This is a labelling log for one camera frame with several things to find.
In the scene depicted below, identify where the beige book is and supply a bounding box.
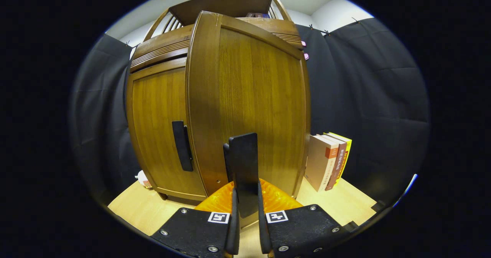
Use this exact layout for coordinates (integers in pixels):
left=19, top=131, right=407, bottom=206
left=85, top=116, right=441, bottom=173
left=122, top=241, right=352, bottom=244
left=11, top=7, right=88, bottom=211
left=305, top=134, right=339, bottom=192

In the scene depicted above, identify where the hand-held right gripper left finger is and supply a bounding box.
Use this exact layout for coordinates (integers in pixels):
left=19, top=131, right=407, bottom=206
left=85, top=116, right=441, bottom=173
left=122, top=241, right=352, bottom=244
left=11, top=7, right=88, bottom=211
left=151, top=180, right=241, bottom=258

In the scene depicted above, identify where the wooden double-door shoe cabinet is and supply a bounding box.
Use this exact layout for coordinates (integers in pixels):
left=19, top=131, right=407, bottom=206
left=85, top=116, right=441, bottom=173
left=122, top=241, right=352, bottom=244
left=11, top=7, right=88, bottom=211
left=126, top=0, right=312, bottom=228

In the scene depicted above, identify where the yellow book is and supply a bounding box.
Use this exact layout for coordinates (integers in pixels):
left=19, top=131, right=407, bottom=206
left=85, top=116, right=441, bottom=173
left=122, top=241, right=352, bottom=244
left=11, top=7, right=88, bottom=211
left=328, top=132, right=353, bottom=184

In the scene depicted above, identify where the wooden shoe cabinet door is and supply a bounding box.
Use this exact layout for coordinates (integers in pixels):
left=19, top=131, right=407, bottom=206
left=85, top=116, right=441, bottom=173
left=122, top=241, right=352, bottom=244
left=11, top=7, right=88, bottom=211
left=127, top=56, right=208, bottom=202
left=185, top=10, right=312, bottom=228

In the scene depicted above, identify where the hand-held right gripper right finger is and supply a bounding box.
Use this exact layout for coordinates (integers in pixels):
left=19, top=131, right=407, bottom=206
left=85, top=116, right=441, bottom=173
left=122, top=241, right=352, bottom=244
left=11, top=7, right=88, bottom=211
left=256, top=178, right=350, bottom=258

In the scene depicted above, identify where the wooden cabinet drawer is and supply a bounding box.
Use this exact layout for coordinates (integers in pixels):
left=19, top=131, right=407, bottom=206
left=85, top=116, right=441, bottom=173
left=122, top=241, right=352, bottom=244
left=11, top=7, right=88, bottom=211
left=130, top=17, right=304, bottom=73

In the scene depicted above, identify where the black cabinet door handle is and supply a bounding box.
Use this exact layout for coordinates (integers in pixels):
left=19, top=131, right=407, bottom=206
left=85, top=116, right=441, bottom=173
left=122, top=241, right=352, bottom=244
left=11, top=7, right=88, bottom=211
left=171, top=121, right=194, bottom=172
left=223, top=132, right=260, bottom=218

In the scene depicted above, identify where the black backdrop cloth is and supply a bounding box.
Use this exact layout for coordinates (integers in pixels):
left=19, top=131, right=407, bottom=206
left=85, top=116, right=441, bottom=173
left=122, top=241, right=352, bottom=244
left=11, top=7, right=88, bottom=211
left=69, top=17, right=431, bottom=212

